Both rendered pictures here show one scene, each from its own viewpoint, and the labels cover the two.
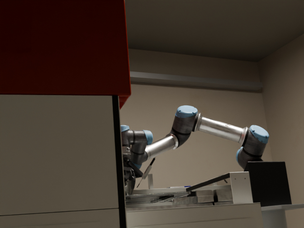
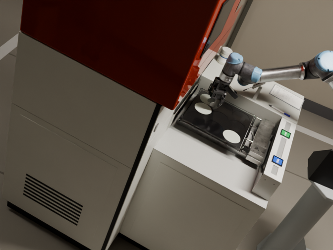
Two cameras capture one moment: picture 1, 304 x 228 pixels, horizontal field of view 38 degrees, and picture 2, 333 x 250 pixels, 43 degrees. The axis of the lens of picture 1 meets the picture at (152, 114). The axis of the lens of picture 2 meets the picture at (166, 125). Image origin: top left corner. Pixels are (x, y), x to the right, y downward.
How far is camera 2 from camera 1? 1.64 m
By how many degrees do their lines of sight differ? 59
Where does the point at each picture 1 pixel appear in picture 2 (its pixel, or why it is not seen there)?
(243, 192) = (265, 190)
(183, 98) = not seen: outside the picture
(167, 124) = not seen: outside the picture
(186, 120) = (318, 70)
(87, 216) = (110, 160)
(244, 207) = (249, 203)
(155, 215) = (180, 166)
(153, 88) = not seen: outside the picture
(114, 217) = (126, 171)
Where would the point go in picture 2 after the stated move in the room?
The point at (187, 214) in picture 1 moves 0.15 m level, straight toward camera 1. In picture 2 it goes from (203, 179) to (184, 192)
